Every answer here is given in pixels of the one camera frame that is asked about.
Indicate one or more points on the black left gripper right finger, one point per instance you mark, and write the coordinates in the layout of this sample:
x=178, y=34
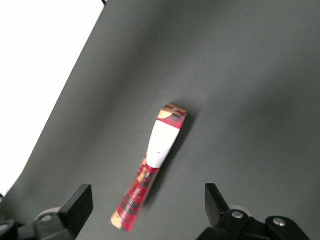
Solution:
x=215, y=207

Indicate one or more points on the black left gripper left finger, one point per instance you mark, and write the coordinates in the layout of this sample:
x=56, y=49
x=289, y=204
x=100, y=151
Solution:
x=75, y=207

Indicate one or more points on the red cookie box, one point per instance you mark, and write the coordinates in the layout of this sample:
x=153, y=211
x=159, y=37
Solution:
x=160, y=150

